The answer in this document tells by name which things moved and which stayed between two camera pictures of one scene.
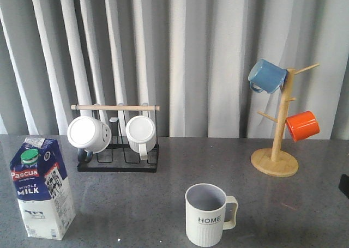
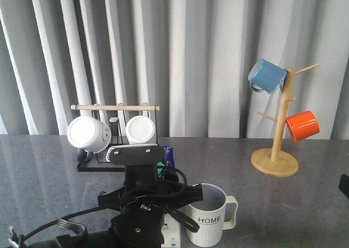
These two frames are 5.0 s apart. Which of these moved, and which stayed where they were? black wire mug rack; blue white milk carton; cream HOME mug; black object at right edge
Moved: blue white milk carton
Stayed: black object at right edge; cream HOME mug; black wire mug rack
